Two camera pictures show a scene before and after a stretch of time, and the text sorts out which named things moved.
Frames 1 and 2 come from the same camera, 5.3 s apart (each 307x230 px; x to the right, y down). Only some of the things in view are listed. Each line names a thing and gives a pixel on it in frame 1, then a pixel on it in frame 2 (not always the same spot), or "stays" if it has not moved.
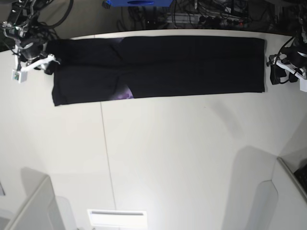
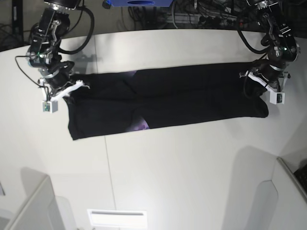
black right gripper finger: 277,72 to 253,88
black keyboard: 301,175 stays
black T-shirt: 105,69 to 143,98
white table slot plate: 118,218 stays
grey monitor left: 42,210 stays
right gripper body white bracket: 298,72 to 273,94
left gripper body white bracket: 49,58 to 78,84
